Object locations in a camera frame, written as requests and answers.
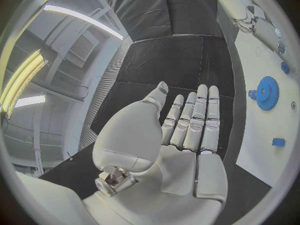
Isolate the blue gear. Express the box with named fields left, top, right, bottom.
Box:
left=255, top=75, right=280, bottom=111

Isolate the blue block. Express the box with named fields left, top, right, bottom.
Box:
left=271, top=137, right=288, bottom=147

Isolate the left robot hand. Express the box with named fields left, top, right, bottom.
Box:
left=81, top=80, right=229, bottom=225

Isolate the glowing light bar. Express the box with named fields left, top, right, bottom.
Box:
left=0, top=48, right=50, bottom=118

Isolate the white task board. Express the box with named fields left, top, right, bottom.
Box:
left=234, top=25, right=300, bottom=188

